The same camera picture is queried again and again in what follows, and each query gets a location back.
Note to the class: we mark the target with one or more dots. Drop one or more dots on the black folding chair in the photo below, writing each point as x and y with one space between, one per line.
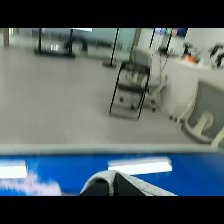
131 87

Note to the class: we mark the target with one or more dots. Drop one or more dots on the grey garment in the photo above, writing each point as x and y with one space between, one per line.
151 189

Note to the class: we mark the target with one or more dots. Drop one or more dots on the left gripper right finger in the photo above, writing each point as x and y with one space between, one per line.
125 188

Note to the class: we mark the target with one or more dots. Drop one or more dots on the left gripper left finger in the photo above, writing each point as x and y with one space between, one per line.
100 189

